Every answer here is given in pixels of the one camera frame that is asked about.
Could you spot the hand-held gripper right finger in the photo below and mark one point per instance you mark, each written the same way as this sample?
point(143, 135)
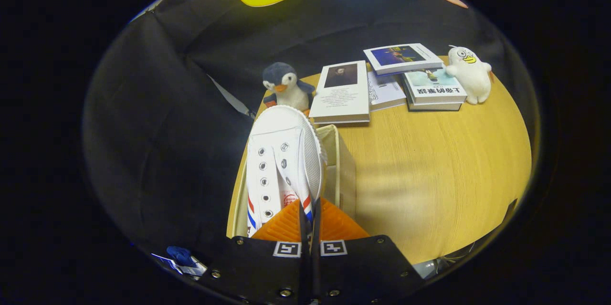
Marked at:
point(319, 271)

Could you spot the book with blue cover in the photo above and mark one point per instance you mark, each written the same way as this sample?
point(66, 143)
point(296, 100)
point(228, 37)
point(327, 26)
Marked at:
point(401, 57)

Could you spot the white text-covered book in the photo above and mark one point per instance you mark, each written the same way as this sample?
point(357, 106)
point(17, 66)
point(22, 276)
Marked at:
point(384, 90)

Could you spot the book with portrait cover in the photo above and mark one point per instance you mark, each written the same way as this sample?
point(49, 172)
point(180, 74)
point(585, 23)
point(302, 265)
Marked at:
point(341, 92)

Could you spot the beige fabric storage box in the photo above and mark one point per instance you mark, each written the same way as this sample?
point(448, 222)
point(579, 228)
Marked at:
point(343, 181)

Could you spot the black backdrop cloth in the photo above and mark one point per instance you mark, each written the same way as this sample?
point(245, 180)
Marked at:
point(167, 104)

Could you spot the thick book with teal cover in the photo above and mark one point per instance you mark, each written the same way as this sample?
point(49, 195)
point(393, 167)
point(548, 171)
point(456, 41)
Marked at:
point(437, 88)

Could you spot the penguin plush toy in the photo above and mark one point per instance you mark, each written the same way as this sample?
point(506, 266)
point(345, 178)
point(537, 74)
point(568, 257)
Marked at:
point(286, 88)

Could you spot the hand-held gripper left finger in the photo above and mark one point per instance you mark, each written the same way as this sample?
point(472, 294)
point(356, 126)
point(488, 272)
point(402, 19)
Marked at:
point(302, 271)

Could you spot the white duck plush toy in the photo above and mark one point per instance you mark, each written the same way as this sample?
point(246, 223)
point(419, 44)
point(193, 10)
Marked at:
point(470, 73)

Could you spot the white canvas shoe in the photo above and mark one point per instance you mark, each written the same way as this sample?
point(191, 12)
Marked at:
point(281, 171)

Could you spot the grey book under teal book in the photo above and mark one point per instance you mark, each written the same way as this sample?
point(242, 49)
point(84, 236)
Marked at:
point(434, 106)

